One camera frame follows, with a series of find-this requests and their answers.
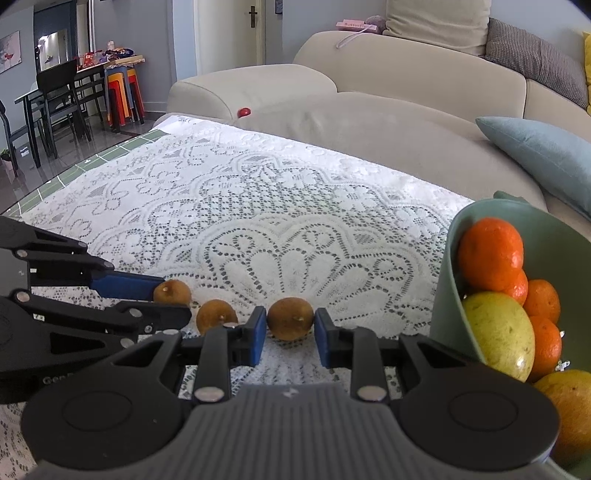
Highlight small brown kiwi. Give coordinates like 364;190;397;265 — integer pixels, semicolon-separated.
266;297;314;341
195;299;238;335
153;279;192;306

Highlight black dining table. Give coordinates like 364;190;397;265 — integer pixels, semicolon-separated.
13;54;146;169

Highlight black dining chair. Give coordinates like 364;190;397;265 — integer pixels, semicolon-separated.
36;59;91;159

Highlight yellow cushion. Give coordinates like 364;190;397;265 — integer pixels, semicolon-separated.
582;32;591;116

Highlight white lace tablecloth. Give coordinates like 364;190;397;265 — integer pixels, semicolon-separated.
7;117;468;479

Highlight wall picture left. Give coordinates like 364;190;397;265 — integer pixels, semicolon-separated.
0;31;22;73

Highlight light blue cushion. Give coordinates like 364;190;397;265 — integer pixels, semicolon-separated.
476;116;590;218

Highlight small brown kiwi left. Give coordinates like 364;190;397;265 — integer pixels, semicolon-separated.
153;279;192;306

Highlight small brown kiwi back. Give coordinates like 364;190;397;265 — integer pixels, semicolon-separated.
266;297;314;341

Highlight large yellow-green pear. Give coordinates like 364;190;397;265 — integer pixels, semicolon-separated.
462;292;535;382

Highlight small brown kiwi front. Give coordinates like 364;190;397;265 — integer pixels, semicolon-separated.
195;299;238;335

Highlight green plastic bowl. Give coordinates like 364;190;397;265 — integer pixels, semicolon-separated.
428;191;591;480

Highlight yellow-orange round fruit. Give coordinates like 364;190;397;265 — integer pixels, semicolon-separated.
534;370;590;467

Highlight beige sofa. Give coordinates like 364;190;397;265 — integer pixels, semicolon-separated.
167;31;590;235

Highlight stacked colourful stools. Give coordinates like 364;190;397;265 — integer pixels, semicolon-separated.
105;65;145;131

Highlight orange mandarin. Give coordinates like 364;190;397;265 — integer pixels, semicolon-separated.
528;316;562;383
457;217;528;305
523;279;561;324

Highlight orange mandarin in bowl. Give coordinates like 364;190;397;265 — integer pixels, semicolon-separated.
528;316;562;383

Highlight grey cushion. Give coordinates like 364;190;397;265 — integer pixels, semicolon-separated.
485;18;588;109

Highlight door with handle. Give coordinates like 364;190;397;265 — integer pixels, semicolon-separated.
193;0;266;75

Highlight small red ball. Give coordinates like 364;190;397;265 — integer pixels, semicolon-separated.
238;107;252;118

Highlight beige back cushion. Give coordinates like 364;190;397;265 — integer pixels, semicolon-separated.
384;0;492;56

